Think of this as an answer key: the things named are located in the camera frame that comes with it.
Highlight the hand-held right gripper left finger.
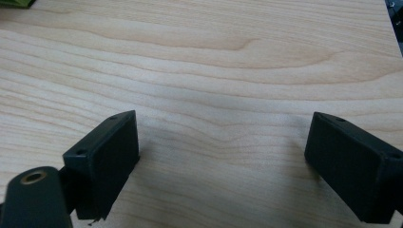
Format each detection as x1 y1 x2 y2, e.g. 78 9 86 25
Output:
60 109 141 221

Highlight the green box lid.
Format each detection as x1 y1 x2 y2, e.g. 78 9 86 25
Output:
0 0 36 10

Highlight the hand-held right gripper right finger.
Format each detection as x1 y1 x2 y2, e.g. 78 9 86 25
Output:
303 111 403 225

